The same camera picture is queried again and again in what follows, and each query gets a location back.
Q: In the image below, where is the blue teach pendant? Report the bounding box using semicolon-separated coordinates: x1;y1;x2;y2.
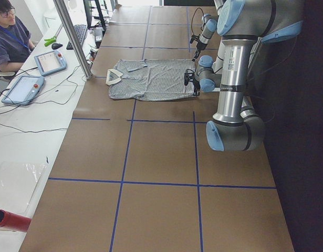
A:
2;75;45;106
34;50;67;77

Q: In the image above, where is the seated person in blue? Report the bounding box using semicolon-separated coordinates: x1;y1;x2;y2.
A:
0;1;35;72

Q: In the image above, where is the green handled tool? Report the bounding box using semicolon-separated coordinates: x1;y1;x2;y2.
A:
44;36;57;47

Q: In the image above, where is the brown paper table cover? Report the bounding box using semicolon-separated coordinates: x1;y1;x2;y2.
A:
20;6;294;251

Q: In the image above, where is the black keyboard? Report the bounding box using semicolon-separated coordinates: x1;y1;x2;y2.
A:
74;24;88;46

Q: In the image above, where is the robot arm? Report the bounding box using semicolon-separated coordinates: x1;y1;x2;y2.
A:
192;1;304;151
190;1;246;62

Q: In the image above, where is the aluminium frame post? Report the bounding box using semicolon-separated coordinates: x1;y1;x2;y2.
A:
54;0;92;80

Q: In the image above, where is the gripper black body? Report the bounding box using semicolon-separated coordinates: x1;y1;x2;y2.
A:
192;78;201;92
194;41;206;56

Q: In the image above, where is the near blue teach pendant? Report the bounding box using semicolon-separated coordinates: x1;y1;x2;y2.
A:
2;75;45;106

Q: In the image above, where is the red cardboard tube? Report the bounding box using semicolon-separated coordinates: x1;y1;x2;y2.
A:
0;209;32;233

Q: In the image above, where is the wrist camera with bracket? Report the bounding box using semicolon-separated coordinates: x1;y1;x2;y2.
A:
184;69;195;86
190;34;200;44

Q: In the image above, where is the blue white striped polo shirt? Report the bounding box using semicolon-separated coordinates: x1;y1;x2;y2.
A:
106;59;194;101

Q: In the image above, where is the clear plastic bag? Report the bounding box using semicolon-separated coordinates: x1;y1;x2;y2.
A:
0;162;47;215

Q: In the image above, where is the black computer mouse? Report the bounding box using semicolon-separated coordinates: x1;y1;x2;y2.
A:
51;43;63;50

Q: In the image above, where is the far blue teach pendant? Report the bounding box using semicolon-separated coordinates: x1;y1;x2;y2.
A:
34;50;67;77

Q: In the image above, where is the black cable on table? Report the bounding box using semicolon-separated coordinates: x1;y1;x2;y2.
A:
0;65;85;133

